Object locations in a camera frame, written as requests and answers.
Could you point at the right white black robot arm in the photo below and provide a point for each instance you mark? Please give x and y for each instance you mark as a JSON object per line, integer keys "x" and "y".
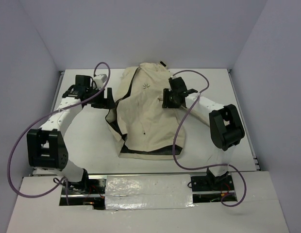
{"x": 226, "y": 128}

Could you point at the cream jacket with black zipper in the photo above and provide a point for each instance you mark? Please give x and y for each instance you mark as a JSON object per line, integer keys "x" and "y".
{"x": 141, "y": 127}

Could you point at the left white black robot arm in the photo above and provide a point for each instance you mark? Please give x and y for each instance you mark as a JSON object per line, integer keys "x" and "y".
{"x": 46, "y": 145}

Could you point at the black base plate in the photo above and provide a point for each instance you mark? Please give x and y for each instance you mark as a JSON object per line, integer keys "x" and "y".
{"x": 203, "y": 192}
{"x": 94, "y": 195}

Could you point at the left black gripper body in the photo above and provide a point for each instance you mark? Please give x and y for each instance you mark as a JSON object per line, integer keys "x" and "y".
{"x": 97, "y": 101}

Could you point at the white foam front board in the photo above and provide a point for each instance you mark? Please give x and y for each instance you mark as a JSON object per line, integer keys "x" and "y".
{"x": 162, "y": 206}

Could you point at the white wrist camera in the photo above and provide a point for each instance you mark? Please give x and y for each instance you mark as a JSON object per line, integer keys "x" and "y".
{"x": 100, "y": 80}
{"x": 172, "y": 78}

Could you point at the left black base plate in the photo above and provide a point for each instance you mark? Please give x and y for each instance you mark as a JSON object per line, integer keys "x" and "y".
{"x": 94, "y": 195}

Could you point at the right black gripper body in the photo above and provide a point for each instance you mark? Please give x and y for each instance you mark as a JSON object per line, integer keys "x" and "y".
{"x": 169, "y": 100}

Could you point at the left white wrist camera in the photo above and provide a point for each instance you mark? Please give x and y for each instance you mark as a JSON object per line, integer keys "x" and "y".
{"x": 100, "y": 80}

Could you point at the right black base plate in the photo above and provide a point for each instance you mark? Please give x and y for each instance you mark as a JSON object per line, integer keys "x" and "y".
{"x": 203, "y": 192}

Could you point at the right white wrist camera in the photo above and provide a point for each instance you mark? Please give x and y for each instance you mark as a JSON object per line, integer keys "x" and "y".
{"x": 172, "y": 78}

